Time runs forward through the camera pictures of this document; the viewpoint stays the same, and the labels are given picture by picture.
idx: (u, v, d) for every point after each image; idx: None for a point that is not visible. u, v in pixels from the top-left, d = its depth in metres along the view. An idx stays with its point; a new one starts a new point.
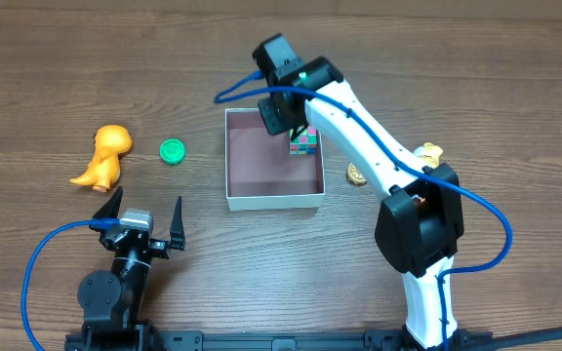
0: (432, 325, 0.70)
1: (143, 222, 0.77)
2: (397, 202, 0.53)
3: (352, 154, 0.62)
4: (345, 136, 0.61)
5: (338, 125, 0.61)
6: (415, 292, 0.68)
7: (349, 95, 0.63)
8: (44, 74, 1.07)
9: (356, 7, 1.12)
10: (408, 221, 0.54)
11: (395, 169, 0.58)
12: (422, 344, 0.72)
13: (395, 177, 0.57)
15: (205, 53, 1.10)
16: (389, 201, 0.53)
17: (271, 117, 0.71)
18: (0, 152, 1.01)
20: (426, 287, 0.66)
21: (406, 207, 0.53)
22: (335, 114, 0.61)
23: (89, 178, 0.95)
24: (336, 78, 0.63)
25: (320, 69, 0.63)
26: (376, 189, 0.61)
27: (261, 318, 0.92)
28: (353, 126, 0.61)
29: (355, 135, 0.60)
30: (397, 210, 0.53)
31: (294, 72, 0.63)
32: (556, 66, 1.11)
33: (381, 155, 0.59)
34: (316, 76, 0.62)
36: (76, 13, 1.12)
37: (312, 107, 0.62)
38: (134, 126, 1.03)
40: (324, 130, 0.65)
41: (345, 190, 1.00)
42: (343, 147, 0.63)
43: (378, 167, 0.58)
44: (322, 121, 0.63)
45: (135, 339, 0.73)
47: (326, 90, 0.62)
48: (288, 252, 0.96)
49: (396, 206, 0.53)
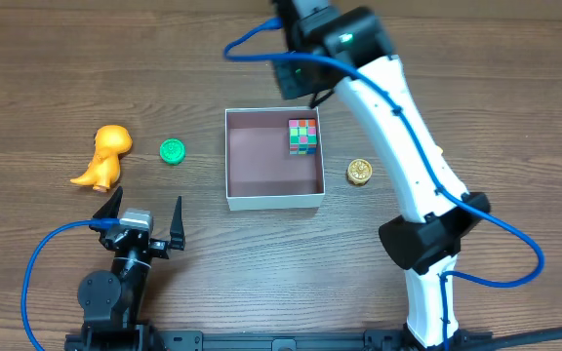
0: (433, 324, 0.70)
1: (143, 222, 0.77)
2: (429, 233, 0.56)
3: (385, 152, 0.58)
4: (385, 136, 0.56)
5: (381, 120, 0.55)
6: (417, 290, 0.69)
7: (399, 82, 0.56)
8: (44, 74, 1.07)
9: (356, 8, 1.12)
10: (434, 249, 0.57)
11: (434, 192, 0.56)
12: (422, 343, 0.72)
13: (433, 201, 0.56)
15: (205, 53, 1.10)
16: (423, 233, 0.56)
17: (287, 78, 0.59)
18: (0, 151, 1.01)
20: (430, 285, 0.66)
21: (436, 241, 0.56)
22: (379, 106, 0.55)
23: (89, 178, 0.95)
24: (384, 54, 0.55)
25: (362, 22, 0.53)
26: (402, 196, 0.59)
27: (261, 318, 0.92)
28: (396, 125, 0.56)
29: (396, 136, 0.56)
30: (429, 242, 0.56)
31: (331, 27, 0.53)
32: (556, 67, 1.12)
33: (421, 172, 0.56)
34: (360, 26, 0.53)
36: (76, 13, 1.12)
37: (353, 90, 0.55)
38: (134, 126, 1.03)
40: (350, 104, 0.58)
41: (345, 190, 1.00)
42: (374, 136, 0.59)
43: (417, 185, 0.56)
44: (359, 105, 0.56)
45: (135, 339, 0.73)
47: (372, 71, 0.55)
48: (288, 252, 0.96)
49: (428, 239, 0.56)
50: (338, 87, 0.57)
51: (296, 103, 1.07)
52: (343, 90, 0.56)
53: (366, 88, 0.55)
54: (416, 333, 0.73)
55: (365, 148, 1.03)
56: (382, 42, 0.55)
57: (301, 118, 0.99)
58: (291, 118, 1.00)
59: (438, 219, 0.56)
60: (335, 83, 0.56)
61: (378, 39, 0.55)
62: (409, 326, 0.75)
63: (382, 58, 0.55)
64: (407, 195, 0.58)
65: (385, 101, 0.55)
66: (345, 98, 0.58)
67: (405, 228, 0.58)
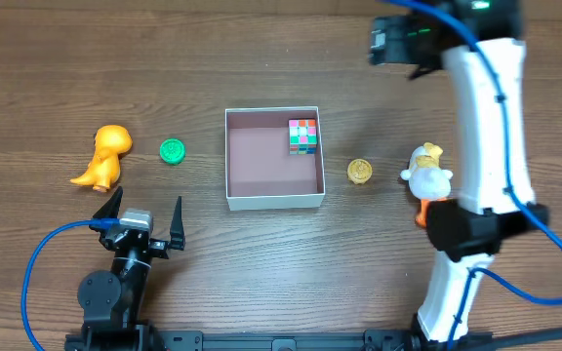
0: (444, 318, 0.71)
1: (143, 222, 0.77)
2: (481, 226, 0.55)
3: (470, 133, 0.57)
4: (476, 117, 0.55)
5: (480, 98, 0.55)
6: (442, 277, 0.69)
7: (514, 70, 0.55)
8: (45, 74, 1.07)
9: (356, 8, 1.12)
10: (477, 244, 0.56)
11: (502, 190, 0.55)
12: (427, 336, 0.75)
13: (498, 197, 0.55)
15: (205, 53, 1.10)
16: (476, 223, 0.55)
17: (396, 44, 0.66)
18: (0, 151, 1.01)
20: (456, 278, 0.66)
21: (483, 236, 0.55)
22: (485, 86, 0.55)
23: (89, 178, 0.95)
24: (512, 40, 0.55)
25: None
26: (467, 180, 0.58)
27: (261, 318, 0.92)
28: (494, 110, 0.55)
29: (488, 119, 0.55)
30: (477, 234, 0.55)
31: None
32: (556, 67, 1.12)
33: (498, 165, 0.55)
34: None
36: (76, 13, 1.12)
37: (466, 62, 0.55)
38: (134, 126, 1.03)
40: (454, 76, 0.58)
41: (345, 190, 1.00)
42: (463, 114, 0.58)
43: (488, 175, 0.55)
44: (462, 79, 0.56)
45: (135, 339, 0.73)
47: (494, 50, 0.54)
48: (288, 252, 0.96)
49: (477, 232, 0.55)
50: (450, 53, 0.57)
51: (296, 103, 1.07)
52: (454, 58, 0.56)
53: (479, 64, 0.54)
54: (423, 327, 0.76)
55: (365, 148, 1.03)
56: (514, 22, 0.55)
57: (301, 119, 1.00)
58: (291, 118, 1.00)
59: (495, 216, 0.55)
60: (449, 49, 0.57)
61: (508, 19, 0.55)
62: (419, 317, 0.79)
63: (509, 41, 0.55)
64: (474, 180, 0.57)
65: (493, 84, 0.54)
66: (451, 67, 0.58)
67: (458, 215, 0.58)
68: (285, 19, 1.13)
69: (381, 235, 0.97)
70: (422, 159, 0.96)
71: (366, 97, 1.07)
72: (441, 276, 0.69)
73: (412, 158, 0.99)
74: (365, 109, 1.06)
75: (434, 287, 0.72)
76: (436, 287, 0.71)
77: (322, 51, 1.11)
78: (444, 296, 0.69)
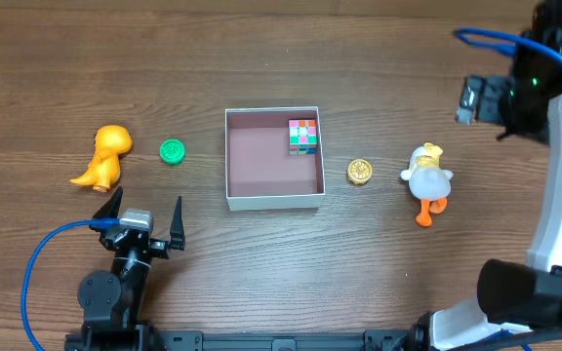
0: (455, 340, 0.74)
1: (143, 222, 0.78)
2: (547, 282, 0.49)
3: (556, 188, 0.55)
4: None
5: None
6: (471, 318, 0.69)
7: None
8: (45, 74, 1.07)
9: (355, 7, 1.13)
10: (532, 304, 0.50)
11: None
12: (432, 342, 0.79)
13: None
15: (205, 53, 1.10)
16: (541, 280, 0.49)
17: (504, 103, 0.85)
18: (0, 151, 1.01)
20: (484, 328, 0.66)
21: (543, 301, 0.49)
22: None
23: (89, 178, 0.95)
24: None
25: None
26: (541, 232, 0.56)
27: (261, 318, 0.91)
28: None
29: None
30: (540, 293, 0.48)
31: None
32: None
33: None
34: None
36: (77, 14, 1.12)
37: None
38: (134, 126, 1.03)
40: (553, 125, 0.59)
41: (345, 190, 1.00)
42: (553, 171, 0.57)
43: None
44: None
45: (135, 339, 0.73)
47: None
48: (289, 252, 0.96)
49: (541, 296, 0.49)
50: (558, 103, 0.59)
51: (295, 103, 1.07)
52: None
53: None
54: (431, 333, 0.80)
55: (364, 148, 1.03)
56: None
57: (301, 118, 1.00)
58: (291, 118, 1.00)
59: (561, 284, 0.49)
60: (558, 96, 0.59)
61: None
62: (430, 317, 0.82)
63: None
64: (549, 234, 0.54)
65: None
66: (554, 118, 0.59)
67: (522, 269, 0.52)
68: (285, 19, 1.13)
69: (381, 235, 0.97)
70: (422, 159, 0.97)
71: (366, 97, 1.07)
72: (469, 319, 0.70)
73: (412, 158, 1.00)
74: (365, 109, 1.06)
75: (461, 318, 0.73)
76: (464, 319, 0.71)
77: (323, 51, 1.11)
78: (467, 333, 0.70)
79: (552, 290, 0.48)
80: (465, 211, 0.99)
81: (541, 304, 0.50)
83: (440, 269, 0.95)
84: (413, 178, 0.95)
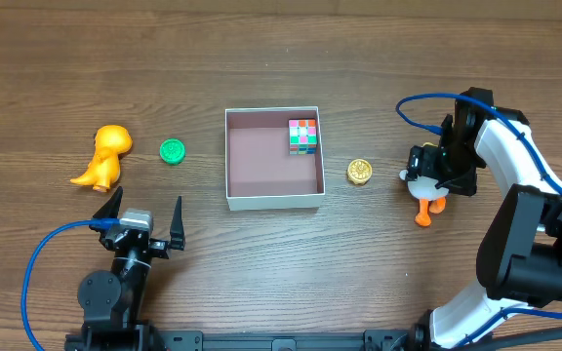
0: (456, 333, 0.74)
1: (143, 222, 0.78)
2: (525, 189, 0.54)
3: (505, 170, 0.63)
4: (506, 151, 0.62)
5: (504, 142, 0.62)
6: (470, 304, 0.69)
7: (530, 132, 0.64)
8: (45, 74, 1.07)
9: (355, 8, 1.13)
10: (522, 215, 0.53)
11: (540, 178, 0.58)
12: (433, 338, 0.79)
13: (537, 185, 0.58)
15: (205, 53, 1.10)
16: (519, 186, 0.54)
17: (428, 163, 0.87)
18: (0, 151, 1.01)
20: (486, 309, 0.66)
21: (529, 204, 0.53)
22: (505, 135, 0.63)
23: (89, 178, 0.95)
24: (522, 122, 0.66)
25: (512, 115, 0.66)
26: None
27: (261, 318, 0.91)
28: (518, 147, 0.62)
29: (516, 150, 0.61)
30: (522, 195, 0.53)
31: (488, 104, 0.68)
32: (556, 66, 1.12)
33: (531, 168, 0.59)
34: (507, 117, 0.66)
36: (77, 13, 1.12)
37: (488, 126, 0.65)
38: (134, 126, 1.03)
40: (486, 151, 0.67)
41: (345, 190, 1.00)
42: (500, 167, 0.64)
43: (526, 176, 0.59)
44: (493, 141, 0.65)
45: (135, 339, 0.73)
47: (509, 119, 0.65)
48: (288, 252, 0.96)
49: (524, 197, 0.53)
50: (479, 144, 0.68)
51: (296, 103, 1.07)
52: (481, 134, 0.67)
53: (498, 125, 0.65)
54: (432, 330, 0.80)
55: (365, 148, 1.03)
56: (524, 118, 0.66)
57: (301, 118, 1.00)
58: (291, 118, 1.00)
59: (537, 193, 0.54)
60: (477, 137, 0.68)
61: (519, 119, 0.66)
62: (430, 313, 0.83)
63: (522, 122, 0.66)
64: None
65: (509, 128, 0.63)
66: (484, 144, 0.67)
67: (503, 211, 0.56)
68: (285, 19, 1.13)
69: (381, 235, 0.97)
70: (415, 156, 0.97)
71: (365, 97, 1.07)
72: (469, 303, 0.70)
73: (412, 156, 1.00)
74: (365, 109, 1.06)
75: (458, 306, 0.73)
76: (464, 304, 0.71)
77: (323, 51, 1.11)
78: (467, 318, 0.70)
79: (531, 191, 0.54)
80: (465, 211, 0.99)
81: (530, 213, 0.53)
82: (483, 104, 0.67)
83: (440, 269, 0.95)
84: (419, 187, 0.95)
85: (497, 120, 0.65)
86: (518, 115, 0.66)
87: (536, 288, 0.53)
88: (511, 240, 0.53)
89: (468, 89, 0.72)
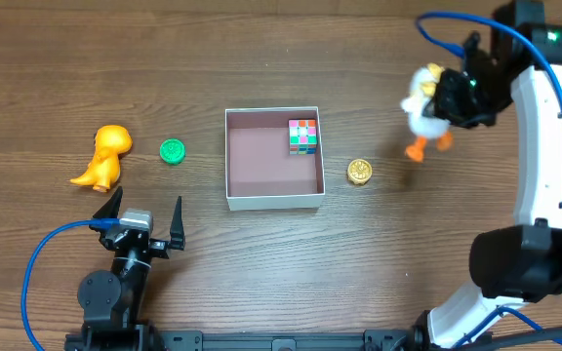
0: (454, 333, 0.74)
1: (143, 222, 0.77)
2: (535, 236, 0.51)
3: (529, 145, 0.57)
4: (540, 128, 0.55)
5: (541, 113, 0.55)
6: (466, 303, 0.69)
7: None
8: (45, 74, 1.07)
9: (355, 8, 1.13)
10: (526, 260, 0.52)
11: (558, 199, 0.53)
12: (432, 340, 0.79)
13: (553, 207, 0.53)
15: (205, 53, 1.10)
16: (528, 231, 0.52)
17: (448, 92, 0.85)
18: (0, 151, 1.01)
20: (482, 309, 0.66)
21: (532, 254, 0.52)
22: (547, 102, 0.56)
23: (89, 178, 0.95)
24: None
25: None
26: (522, 193, 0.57)
27: (261, 318, 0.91)
28: (556, 127, 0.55)
29: (551, 134, 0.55)
30: (529, 244, 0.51)
31: (542, 24, 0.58)
32: None
33: (557, 177, 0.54)
34: None
36: (77, 14, 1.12)
37: (533, 76, 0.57)
38: (134, 126, 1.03)
40: (519, 101, 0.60)
41: (345, 190, 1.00)
42: (524, 134, 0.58)
43: (543, 187, 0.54)
44: (531, 103, 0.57)
45: (135, 339, 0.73)
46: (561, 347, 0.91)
47: (560, 73, 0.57)
48: (289, 252, 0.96)
49: (528, 251, 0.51)
50: (517, 80, 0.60)
51: (296, 103, 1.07)
52: (523, 79, 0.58)
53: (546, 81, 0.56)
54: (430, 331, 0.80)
55: (365, 148, 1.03)
56: None
57: (301, 119, 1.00)
58: (291, 119, 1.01)
59: (547, 230, 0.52)
60: (518, 73, 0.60)
61: None
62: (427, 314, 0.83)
63: None
64: (529, 188, 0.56)
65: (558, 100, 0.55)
66: (521, 93, 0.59)
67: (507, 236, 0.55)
68: (285, 19, 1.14)
69: (381, 235, 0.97)
70: (428, 86, 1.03)
71: (365, 97, 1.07)
72: (465, 303, 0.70)
73: (415, 86, 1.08)
74: (365, 109, 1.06)
75: (455, 307, 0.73)
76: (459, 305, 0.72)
77: (323, 51, 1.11)
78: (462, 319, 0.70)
79: (539, 237, 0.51)
80: (465, 211, 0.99)
81: (533, 258, 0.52)
82: (537, 31, 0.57)
83: (440, 269, 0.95)
84: (426, 128, 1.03)
85: (544, 73, 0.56)
86: None
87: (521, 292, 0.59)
88: (507, 272, 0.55)
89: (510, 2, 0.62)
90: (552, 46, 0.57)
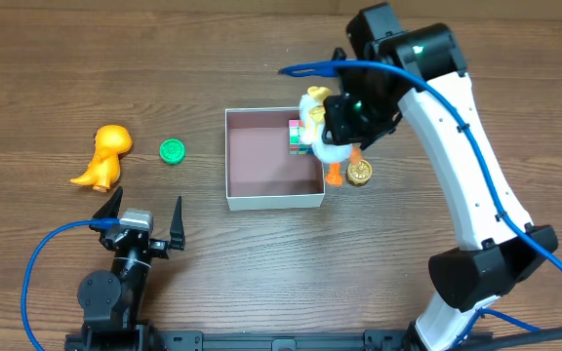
0: (447, 336, 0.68)
1: (143, 222, 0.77)
2: (488, 261, 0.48)
3: (444, 170, 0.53)
4: (448, 152, 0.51)
5: (442, 136, 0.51)
6: (447, 308, 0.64)
7: (469, 99, 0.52)
8: (45, 74, 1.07)
9: (355, 8, 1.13)
10: (492, 282, 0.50)
11: (496, 216, 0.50)
12: (427, 349, 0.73)
13: (492, 226, 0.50)
15: (204, 53, 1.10)
16: (480, 260, 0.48)
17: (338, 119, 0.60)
18: (0, 151, 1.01)
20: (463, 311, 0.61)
21: (493, 279, 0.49)
22: (443, 121, 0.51)
23: (89, 178, 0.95)
24: (456, 69, 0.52)
25: (439, 45, 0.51)
26: (458, 218, 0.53)
27: (261, 318, 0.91)
28: (461, 143, 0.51)
29: (459, 153, 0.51)
30: (485, 272, 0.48)
31: (402, 39, 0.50)
32: (556, 66, 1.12)
33: (482, 193, 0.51)
34: (434, 52, 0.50)
36: (76, 13, 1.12)
37: (418, 101, 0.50)
38: (133, 126, 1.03)
40: (414, 126, 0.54)
41: (345, 190, 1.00)
42: (434, 156, 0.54)
43: (475, 208, 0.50)
44: (427, 127, 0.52)
45: (135, 339, 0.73)
46: (561, 346, 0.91)
47: (440, 86, 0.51)
48: (288, 252, 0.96)
49: (488, 278, 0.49)
50: (401, 103, 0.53)
51: (296, 103, 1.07)
52: (408, 104, 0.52)
53: (432, 100, 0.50)
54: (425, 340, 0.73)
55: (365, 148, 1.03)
56: (457, 57, 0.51)
57: None
58: (291, 118, 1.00)
59: (498, 249, 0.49)
60: (400, 97, 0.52)
61: (450, 54, 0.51)
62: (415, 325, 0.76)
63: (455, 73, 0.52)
64: (461, 214, 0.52)
65: (453, 116, 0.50)
66: (411, 116, 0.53)
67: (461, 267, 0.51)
68: (285, 19, 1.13)
69: (381, 235, 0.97)
70: (314, 112, 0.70)
71: None
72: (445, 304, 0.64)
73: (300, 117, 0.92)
74: None
75: (438, 310, 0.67)
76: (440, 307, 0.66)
77: (322, 51, 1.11)
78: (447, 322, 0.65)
79: (491, 260, 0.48)
80: None
81: (494, 281, 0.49)
82: (402, 51, 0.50)
83: None
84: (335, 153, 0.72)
85: (428, 94, 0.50)
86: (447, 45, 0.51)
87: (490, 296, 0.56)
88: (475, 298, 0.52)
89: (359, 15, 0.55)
90: (421, 59, 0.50)
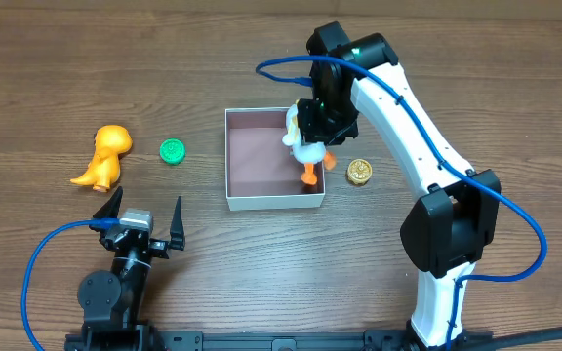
0: (439, 325, 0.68)
1: (143, 222, 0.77)
2: (435, 200, 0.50)
3: (393, 141, 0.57)
4: (391, 122, 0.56)
5: (383, 110, 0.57)
6: (428, 290, 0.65)
7: (402, 81, 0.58)
8: (44, 74, 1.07)
9: (355, 7, 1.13)
10: (444, 222, 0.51)
11: (438, 167, 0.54)
12: (424, 343, 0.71)
13: (436, 175, 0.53)
15: (205, 53, 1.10)
16: (428, 200, 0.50)
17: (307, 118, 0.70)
18: (1, 151, 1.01)
20: (443, 290, 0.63)
21: (443, 215, 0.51)
22: (382, 98, 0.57)
23: (89, 178, 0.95)
24: (389, 60, 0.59)
25: (375, 46, 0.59)
26: (414, 186, 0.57)
27: (260, 318, 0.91)
28: (400, 114, 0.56)
29: (401, 123, 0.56)
30: (433, 211, 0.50)
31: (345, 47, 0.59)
32: (556, 66, 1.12)
33: (425, 150, 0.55)
34: (371, 51, 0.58)
36: (77, 13, 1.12)
37: (360, 87, 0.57)
38: (134, 126, 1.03)
40: (366, 114, 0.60)
41: (345, 190, 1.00)
42: (385, 135, 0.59)
43: (420, 162, 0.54)
44: (371, 105, 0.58)
45: (135, 339, 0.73)
46: None
47: (379, 72, 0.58)
48: (288, 252, 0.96)
49: (436, 214, 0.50)
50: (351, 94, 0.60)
51: None
52: (354, 94, 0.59)
53: (371, 83, 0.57)
54: (419, 332, 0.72)
55: (365, 149, 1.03)
56: (390, 52, 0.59)
57: None
58: None
59: (443, 190, 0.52)
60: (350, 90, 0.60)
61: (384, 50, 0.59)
62: (412, 323, 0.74)
63: (388, 63, 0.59)
64: (413, 175, 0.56)
65: (387, 90, 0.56)
66: (360, 105, 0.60)
67: (417, 214, 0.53)
68: (285, 19, 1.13)
69: (381, 235, 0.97)
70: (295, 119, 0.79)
71: None
72: (427, 291, 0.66)
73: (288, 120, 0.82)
74: None
75: (423, 300, 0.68)
76: (424, 297, 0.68)
77: None
78: (433, 309, 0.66)
79: (438, 198, 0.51)
80: None
81: (445, 219, 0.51)
82: (342, 54, 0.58)
83: None
84: (311, 155, 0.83)
85: (368, 78, 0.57)
86: (381, 43, 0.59)
87: (460, 254, 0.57)
88: (436, 246, 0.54)
89: (313, 31, 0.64)
90: (360, 58, 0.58)
